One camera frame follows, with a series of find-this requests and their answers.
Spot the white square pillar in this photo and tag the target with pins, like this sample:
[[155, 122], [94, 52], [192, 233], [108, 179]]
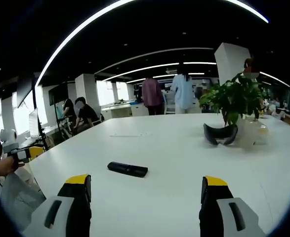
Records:
[[231, 61]]

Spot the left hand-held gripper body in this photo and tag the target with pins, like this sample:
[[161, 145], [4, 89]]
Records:
[[10, 143]]

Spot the computer monitor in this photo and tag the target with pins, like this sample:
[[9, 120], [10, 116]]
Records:
[[33, 123]]

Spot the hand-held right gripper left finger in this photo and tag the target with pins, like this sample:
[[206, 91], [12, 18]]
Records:
[[70, 197]]

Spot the black remote control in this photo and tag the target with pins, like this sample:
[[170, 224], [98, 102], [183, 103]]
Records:
[[127, 169]]

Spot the person's left hand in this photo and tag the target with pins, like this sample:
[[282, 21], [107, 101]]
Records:
[[2, 166]]

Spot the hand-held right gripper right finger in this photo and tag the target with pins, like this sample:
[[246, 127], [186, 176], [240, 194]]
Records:
[[216, 200]]

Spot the white cabinet desk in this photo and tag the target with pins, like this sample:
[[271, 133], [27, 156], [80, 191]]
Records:
[[125, 109]]

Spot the clear plastic bag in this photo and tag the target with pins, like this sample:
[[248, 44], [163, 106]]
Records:
[[17, 197]]

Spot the black tripod stand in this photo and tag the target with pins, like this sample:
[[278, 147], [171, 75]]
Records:
[[42, 133]]

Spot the green potted plant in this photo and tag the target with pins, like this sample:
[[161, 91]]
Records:
[[233, 98]]

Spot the black headset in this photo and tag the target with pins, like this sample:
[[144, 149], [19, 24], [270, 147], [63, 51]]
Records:
[[220, 134]]

